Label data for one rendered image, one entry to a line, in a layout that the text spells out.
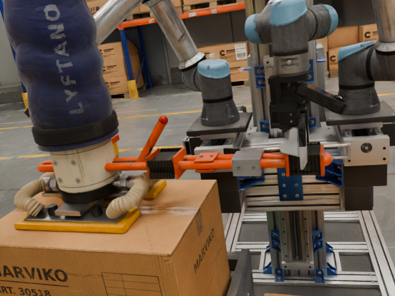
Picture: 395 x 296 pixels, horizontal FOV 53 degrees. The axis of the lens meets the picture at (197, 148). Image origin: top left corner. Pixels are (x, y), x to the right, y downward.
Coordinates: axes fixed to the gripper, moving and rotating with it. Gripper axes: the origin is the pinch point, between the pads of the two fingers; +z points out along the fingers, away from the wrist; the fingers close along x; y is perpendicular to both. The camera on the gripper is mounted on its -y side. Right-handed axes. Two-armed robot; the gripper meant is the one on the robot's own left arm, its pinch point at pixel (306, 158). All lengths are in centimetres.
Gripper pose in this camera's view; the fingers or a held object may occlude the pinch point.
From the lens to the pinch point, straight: 95.5
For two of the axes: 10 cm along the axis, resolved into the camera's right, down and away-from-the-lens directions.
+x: -3.0, 3.3, -8.9
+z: 1.4, 9.4, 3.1
